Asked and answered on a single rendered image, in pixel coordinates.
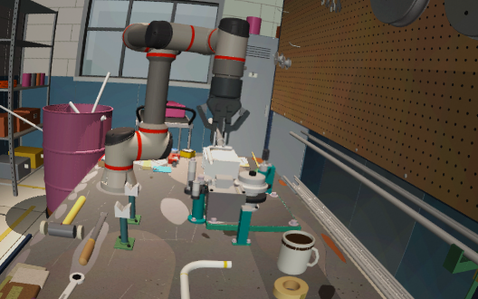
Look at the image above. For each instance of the yellow pencil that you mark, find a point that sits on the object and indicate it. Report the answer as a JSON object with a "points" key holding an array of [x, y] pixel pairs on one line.
{"points": [[255, 159]]}

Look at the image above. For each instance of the white mug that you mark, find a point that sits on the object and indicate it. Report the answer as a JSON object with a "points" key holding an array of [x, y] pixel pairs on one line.
{"points": [[295, 255]]}

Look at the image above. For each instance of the green stand white V-block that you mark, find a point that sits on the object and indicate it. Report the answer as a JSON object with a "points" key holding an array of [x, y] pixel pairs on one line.
{"points": [[132, 203], [123, 226]]}

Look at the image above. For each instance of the brown notebook stack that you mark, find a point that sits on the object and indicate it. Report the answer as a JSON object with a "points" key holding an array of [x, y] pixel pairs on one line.
{"points": [[19, 284]]}

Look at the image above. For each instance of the white wrench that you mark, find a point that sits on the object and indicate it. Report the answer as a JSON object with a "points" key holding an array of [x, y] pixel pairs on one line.
{"points": [[73, 282]]}

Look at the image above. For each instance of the short grey tube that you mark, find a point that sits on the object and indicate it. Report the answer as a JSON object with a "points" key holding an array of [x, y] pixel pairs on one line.
{"points": [[192, 170]]}

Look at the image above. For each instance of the grey round bend die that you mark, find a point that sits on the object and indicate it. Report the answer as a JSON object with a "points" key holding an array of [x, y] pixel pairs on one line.
{"points": [[252, 186]]}

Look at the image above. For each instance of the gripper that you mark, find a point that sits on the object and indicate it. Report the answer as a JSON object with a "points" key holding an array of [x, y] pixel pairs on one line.
{"points": [[225, 93]]}

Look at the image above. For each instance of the magenta drum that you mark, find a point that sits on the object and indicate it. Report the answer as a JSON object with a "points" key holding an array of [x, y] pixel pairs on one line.
{"points": [[73, 153]]}

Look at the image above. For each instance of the pink toolbox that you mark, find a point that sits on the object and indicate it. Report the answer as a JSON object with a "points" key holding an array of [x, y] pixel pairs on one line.
{"points": [[175, 110]]}

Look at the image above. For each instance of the grey round disc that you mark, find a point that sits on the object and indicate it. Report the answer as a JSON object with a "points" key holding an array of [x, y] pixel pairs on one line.
{"points": [[400, 12], [477, 20]]}

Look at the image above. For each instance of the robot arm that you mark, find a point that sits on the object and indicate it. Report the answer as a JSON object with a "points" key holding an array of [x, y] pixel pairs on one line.
{"points": [[156, 83]]}

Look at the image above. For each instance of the bent white tube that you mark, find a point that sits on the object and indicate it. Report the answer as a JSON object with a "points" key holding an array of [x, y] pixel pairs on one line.
{"points": [[189, 273]]}

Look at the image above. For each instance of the green and grey tube bender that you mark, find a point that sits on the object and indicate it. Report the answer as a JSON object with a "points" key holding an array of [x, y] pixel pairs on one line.
{"points": [[224, 205]]}

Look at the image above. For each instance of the grey bench edge rail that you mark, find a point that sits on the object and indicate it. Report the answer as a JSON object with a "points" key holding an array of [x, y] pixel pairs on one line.
{"points": [[347, 240]]}

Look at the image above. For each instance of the grey metal cabinet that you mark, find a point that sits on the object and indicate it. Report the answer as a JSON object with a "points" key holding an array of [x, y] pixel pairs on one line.
{"points": [[259, 103]]}

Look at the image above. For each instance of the magenta can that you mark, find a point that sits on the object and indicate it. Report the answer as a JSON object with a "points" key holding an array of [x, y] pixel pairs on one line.
{"points": [[26, 79]]}

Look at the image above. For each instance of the grey pegboard hook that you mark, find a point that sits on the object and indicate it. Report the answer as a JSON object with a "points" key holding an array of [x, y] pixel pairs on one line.
{"points": [[283, 62]]}

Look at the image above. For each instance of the window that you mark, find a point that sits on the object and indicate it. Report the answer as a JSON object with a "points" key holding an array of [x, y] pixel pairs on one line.
{"points": [[106, 41]]}

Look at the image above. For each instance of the small red part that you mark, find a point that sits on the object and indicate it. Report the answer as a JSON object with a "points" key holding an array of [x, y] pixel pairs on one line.
{"points": [[174, 158]]}

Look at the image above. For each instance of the grey box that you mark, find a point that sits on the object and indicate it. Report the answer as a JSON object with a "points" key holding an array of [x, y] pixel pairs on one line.
{"points": [[7, 166]]}

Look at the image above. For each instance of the black index knob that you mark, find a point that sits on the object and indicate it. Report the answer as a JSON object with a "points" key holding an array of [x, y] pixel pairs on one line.
{"points": [[252, 173]]}

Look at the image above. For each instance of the long white tube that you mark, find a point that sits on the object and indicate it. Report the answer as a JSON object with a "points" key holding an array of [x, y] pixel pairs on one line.
{"points": [[100, 93], [19, 117]]}

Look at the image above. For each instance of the green wall bracket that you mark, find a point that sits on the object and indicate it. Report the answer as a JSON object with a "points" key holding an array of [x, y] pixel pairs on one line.
{"points": [[456, 259]]}

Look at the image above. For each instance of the long grey tube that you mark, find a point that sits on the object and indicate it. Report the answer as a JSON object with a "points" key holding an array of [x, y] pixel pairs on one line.
{"points": [[409, 193], [388, 199]]}

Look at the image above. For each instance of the small yellow box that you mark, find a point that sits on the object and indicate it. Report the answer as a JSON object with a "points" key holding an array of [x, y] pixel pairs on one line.
{"points": [[187, 154]]}

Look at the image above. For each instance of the magenta cylinder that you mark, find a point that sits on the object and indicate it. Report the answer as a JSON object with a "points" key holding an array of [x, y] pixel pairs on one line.
{"points": [[254, 25]]}

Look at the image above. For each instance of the tan tape roll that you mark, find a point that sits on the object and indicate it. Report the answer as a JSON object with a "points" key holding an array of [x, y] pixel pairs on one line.
{"points": [[282, 290]]}

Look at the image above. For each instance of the cyan paper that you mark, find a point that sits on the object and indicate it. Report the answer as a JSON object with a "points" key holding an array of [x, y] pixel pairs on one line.
{"points": [[162, 169]]}

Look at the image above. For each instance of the brown pegboard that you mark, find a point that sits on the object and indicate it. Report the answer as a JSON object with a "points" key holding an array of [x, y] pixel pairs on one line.
{"points": [[388, 103]]}

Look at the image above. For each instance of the short white tube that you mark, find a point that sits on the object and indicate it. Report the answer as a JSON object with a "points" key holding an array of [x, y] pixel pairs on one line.
{"points": [[74, 107]]}

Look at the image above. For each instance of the grey metal shelf unit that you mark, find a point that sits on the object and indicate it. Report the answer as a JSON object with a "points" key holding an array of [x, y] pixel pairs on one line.
{"points": [[13, 103]]}

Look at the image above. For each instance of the orange basket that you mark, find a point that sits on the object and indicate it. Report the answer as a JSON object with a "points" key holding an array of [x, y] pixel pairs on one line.
{"points": [[2, 83]]}

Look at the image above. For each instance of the white clamp block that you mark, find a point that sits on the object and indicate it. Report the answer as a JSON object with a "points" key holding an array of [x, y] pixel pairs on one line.
{"points": [[221, 162]]}

